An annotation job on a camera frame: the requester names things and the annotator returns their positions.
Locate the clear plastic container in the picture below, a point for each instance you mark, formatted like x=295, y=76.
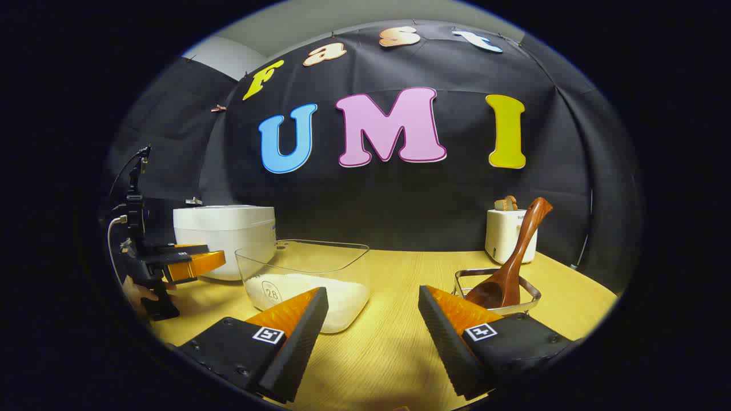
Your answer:
x=320, y=257

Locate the white rice cooker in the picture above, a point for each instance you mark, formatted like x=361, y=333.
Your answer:
x=223, y=228

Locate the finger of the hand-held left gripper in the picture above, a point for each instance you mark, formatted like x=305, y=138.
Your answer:
x=194, y=267
x=191, y=249

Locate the white clip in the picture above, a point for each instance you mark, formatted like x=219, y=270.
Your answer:
x=194, y=201

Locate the white rice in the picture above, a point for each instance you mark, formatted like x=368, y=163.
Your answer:
x=348, y=302

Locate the black backdrop cloth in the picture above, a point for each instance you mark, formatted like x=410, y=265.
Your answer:
x=400, y=217

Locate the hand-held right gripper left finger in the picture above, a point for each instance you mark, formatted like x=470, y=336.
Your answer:
x=297, y=348

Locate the white toaster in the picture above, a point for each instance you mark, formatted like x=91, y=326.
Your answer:
x=499, y=237

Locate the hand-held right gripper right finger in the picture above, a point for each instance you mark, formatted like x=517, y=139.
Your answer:
x=451, y=348

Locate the brown toast slice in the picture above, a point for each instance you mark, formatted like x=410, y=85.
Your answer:
x=500, y=205
x=511, y=202

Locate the brown wooden spoon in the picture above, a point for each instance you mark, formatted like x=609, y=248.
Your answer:
x=514, y=257

